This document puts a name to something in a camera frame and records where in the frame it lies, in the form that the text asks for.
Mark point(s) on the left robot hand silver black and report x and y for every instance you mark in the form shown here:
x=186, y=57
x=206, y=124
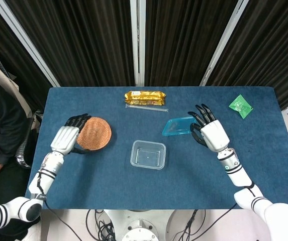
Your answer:
x=64, y=139

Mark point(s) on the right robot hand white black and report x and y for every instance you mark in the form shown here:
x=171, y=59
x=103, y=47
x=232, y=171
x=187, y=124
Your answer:
x=214, y=135

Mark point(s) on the clear container with blue lid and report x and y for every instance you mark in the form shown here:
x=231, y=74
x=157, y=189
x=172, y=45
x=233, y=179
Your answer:
x=176, y=126

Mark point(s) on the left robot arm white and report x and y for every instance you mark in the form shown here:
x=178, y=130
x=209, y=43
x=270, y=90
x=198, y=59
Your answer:
x=45, y=173

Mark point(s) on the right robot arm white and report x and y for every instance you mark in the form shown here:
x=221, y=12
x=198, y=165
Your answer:
x=239, y=175

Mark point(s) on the clear plastic container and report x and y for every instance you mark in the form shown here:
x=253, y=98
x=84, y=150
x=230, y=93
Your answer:
x=147, y=155

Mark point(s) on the woven straw basket plate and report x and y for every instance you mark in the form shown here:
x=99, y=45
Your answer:
x=96, y=134

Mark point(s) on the green snack packet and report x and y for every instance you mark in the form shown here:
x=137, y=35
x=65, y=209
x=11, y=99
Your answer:
x=240, y=106

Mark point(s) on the black chrome office chair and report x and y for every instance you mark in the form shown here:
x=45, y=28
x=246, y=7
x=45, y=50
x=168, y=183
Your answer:
x=26, y=150

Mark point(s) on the person in black clothes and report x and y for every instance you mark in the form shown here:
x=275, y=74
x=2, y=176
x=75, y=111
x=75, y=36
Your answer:
x=0, y=120

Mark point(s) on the clear wrapped straw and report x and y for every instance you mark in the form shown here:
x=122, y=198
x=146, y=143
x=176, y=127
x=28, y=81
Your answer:
x=146, y=108

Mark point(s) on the golden biscuit package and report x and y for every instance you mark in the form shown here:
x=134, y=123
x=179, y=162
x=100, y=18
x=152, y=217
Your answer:
x=145, y=98

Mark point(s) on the blue fabric table cover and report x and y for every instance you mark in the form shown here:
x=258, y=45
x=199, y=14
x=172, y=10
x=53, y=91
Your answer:
x=133, y=190

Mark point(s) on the black pleated curtain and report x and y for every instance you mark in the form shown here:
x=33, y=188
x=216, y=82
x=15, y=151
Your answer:
x=88, y=37

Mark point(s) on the white robot torso base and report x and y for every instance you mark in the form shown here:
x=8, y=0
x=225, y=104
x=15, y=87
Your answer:
x=138, y=226

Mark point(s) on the white slanted frame post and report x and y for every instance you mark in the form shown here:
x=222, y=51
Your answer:
x=223, y=42
x=25, y=42

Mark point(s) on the white upright frame post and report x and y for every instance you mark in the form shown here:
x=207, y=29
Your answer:
x=138, y=42

